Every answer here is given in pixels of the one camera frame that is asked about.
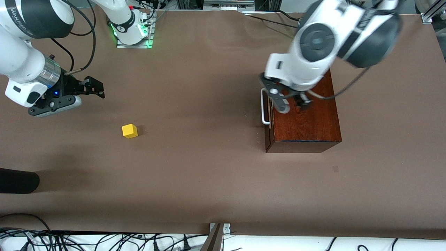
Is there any wooden drawer with white handle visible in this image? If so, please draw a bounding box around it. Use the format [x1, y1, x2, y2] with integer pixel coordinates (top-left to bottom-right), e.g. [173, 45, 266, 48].
[261, 82, 276, 142]

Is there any yellow block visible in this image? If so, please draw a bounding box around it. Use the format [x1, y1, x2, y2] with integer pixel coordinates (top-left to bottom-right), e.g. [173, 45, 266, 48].
[122, 124, 138, 139]

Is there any dark wooden cabinet box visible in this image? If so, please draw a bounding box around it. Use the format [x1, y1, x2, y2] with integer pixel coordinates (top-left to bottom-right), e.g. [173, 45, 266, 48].
[265, 68, 342, 153]

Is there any black rounded object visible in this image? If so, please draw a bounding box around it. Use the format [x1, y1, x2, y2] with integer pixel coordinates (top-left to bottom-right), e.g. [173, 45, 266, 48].
[0, 168, 40, 194]

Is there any brown table cover sheet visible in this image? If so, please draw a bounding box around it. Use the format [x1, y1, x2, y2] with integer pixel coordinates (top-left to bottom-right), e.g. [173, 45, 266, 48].
[0, 7, 446, 239]

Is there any white lower board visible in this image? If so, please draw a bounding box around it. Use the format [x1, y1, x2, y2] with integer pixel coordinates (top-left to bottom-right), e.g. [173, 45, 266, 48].
[0, 232, 446, 251]

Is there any grey metal beam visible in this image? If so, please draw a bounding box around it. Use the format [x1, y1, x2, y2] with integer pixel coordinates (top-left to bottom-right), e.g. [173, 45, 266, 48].
[199, 224, 224, 251]

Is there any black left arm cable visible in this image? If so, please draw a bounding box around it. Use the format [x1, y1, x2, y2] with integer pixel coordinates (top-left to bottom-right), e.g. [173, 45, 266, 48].
[308, 66, 370, 101]

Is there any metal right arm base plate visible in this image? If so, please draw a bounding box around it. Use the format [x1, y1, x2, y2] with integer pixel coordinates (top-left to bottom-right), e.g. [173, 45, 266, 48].
[116, 10, 154, 49]

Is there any thin black table cable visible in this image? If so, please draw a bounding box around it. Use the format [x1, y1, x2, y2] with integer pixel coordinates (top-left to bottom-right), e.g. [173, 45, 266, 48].
[244, 13, 303, 29]

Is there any silver corner bracket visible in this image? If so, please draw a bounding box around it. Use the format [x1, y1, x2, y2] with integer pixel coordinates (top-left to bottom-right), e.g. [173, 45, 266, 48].
[209, 223, 231, 235]

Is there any aluminium frame profile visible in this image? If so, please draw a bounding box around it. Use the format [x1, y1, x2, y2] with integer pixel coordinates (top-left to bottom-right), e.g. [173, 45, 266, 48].
[420, 0, 446, 24]

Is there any black cable tangle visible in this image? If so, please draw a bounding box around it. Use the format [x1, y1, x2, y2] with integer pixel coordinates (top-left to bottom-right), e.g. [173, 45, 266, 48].
[0, 213, 209, 251]

